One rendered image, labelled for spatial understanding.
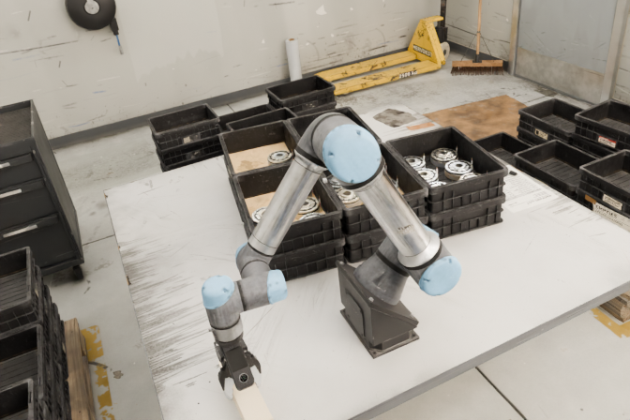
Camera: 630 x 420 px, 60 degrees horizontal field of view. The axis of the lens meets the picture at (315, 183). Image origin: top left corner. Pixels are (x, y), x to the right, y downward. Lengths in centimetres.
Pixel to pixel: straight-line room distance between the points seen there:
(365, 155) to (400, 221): 21
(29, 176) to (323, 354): 191
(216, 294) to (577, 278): 115
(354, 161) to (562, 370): 164
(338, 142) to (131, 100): 404
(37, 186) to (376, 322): 203
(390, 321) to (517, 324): 39
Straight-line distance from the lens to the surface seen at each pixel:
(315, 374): 158
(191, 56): 508
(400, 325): 158
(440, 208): 192
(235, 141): 242
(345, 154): 116
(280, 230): 137
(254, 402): 148
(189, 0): 499
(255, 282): 130
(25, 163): 302
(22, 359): 247
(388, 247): 153
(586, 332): 276
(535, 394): 248
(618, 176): 291
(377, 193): 125
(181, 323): 182
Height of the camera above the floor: 191
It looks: 31 degrees down
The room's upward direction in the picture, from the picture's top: 7 degrees counter-clockwise
